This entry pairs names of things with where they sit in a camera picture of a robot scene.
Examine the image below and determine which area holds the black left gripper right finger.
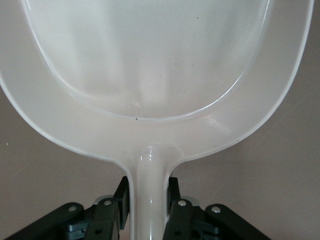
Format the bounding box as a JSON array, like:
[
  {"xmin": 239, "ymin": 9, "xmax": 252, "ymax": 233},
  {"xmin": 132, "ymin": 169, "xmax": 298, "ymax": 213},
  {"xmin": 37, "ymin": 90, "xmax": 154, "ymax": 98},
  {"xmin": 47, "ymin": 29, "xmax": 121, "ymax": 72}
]
[{"xmin": 162, "ymin": 176, "xmax": 281, "ymax": 240}]

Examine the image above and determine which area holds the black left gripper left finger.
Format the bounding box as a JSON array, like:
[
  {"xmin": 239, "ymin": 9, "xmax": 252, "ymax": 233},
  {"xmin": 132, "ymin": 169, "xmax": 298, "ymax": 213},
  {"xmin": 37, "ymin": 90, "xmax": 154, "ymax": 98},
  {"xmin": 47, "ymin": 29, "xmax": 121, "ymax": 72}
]
[{"xmin": 4, "ymin": 176, "xmax": 131, "ymax": 240}]

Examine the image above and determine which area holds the beige plastic dustpan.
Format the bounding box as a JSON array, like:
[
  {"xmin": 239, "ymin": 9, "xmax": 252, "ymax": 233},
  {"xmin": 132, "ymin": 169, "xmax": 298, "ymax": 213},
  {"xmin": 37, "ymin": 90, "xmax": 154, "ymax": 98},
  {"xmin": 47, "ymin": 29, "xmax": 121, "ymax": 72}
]
[{"xmin": 0, "ymin": 0, "xmax": 315, "ymax": 240}]

